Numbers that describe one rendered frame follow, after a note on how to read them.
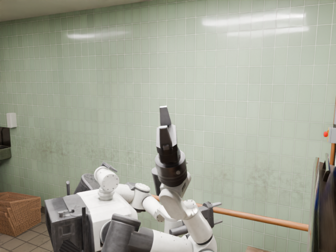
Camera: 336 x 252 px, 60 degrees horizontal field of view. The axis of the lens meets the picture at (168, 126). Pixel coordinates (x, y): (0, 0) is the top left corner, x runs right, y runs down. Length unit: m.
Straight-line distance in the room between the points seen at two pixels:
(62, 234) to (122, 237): 0.22
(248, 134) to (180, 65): 0.91
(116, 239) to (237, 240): 2.21
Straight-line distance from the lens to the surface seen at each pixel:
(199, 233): 0.99
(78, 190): 1.35
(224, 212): 1.52
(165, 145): 0.74
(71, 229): 1.07
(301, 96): 2.60
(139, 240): 0.96
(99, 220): 1.05
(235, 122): 2.70
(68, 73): 3.73
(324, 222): 1.05
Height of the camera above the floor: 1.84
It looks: 9 degrees down
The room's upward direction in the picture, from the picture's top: straight up
